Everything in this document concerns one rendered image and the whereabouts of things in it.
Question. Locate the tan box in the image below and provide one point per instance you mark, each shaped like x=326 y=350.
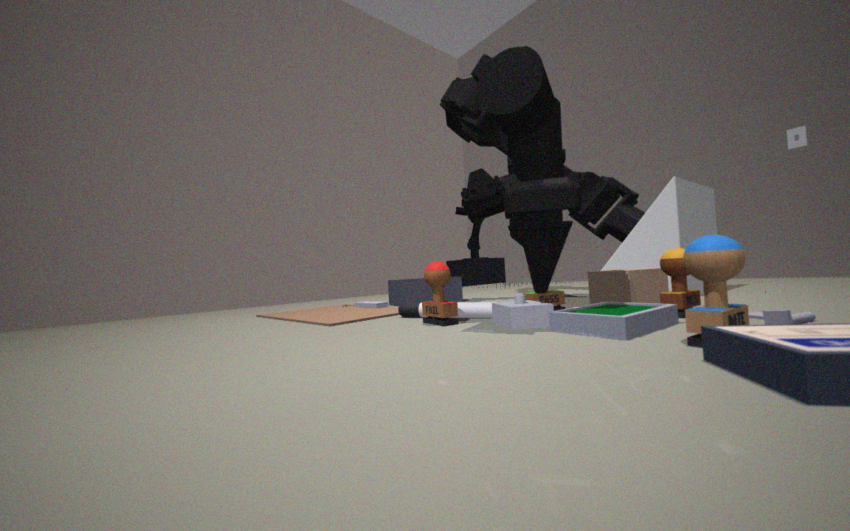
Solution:
x=642 y=285

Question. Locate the brown wooden stamp with green top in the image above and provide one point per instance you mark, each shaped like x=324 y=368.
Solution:
x=552 y=297

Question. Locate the brown rubber stamp with yellow top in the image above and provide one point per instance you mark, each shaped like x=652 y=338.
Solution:
x=672 y=264

